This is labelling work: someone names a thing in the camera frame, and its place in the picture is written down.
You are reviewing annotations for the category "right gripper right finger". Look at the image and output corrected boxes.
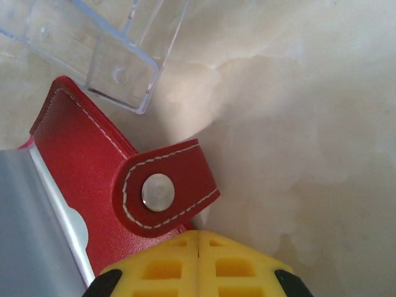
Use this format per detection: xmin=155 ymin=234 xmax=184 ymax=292
xmin=197 ymin=230 xmax=315 ymax=297

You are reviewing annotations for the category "red leather card holder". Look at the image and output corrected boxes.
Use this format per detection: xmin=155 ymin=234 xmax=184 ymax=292
xmin=0 ymin=75 xmax=221 ymax=297

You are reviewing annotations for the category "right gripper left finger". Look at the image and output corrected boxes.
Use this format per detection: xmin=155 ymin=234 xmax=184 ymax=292
xmin=83 ymin=230 xmax=199 ymax=297

